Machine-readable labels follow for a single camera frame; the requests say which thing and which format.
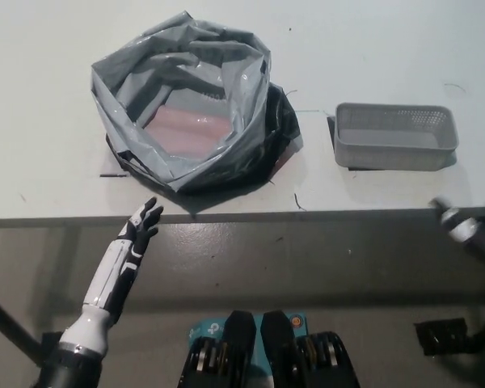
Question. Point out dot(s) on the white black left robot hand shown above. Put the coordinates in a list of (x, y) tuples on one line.
[(127, 252)]

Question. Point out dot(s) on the grey black plastic bag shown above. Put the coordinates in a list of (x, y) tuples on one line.
[(242, 133)]

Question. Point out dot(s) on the grey perforated rectangular basket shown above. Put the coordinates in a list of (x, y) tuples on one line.
[(392, 151)]

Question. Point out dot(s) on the thin black tape strip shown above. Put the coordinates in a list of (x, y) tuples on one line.
[(112, 175)]

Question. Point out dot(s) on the teal printed box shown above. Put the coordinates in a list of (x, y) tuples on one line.
[(204, 328)]

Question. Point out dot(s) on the black ribbed robot body block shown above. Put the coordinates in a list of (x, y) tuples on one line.
[(279, 335), (234, 335)]

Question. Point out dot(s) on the pink foam packet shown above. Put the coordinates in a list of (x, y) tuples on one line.
[(190, 129)]

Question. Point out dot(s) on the black tape patch on table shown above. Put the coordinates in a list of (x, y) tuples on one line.
[(330, 123)]

